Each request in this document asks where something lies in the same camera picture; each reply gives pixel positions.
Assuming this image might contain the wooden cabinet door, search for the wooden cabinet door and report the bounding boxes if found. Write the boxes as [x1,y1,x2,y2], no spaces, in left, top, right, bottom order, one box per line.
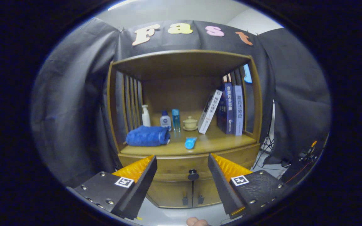
[192,179,223,207]
[146,180,193,208]

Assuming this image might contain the folded blue towel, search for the folded blue towel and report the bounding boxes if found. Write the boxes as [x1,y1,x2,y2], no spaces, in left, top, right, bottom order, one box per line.
[126,126,171,147]

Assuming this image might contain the wooden drawer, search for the wooden drawer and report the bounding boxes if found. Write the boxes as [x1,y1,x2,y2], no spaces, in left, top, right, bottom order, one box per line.
[118,144,261,182]

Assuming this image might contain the black backdrop cloth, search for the black backdrop cloth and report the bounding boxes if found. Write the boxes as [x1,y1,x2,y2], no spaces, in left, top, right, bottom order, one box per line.
[32,17,332,189]

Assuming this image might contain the wooden cabinet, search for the wooden cabinet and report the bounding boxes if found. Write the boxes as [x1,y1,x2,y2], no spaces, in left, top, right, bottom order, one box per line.
[107,49,263,209]

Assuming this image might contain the white pump bottle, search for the white pump bottle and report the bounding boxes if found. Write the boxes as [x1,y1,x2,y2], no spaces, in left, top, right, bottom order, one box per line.
[141,105,151,127]

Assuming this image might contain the black device with orange part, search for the black device with orange part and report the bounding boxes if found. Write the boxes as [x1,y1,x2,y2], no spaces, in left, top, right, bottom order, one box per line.
[282,140,318,186]

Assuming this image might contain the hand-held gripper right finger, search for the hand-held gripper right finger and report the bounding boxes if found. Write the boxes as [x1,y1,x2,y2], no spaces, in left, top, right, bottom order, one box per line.
[208,153,291,219]

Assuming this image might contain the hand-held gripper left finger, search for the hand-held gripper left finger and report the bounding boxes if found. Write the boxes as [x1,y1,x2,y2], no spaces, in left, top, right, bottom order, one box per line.
[68,155,158,220]

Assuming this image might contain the light purple book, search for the light purple book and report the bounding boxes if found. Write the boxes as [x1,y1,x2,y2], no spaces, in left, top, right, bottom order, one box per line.
[233,85,244,136]

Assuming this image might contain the beige lidded teacup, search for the beige lidded teacup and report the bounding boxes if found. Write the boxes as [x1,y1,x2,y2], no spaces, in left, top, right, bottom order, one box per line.
[182,116,198,131]

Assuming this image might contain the black tripod stand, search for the black tripod stand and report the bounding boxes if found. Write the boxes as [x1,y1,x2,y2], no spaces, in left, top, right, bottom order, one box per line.
[253,100,274,170]

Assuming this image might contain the wooden countertop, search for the wooden countertop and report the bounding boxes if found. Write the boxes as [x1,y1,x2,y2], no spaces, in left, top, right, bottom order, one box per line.
[120,126,257,156]

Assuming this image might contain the white bottle with blue cap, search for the white bottle with blue cap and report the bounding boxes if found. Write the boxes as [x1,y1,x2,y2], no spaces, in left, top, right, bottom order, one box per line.
[160,110,172,131]

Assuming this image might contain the white book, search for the white book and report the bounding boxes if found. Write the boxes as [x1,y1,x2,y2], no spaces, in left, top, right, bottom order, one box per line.
[198,89,223,135]

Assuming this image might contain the blue gradient cosmetic tube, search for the blue gradient cosmetic tube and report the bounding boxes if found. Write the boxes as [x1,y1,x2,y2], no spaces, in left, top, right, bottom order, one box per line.
[184,137,197,150]

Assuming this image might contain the clear blue bottle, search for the clear blue bottle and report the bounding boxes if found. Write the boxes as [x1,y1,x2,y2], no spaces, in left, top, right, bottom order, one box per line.
[172,109,181,132]

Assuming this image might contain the dark blue book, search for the dark blue book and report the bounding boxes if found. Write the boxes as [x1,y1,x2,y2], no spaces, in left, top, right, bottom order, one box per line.
[216,83,234,135]

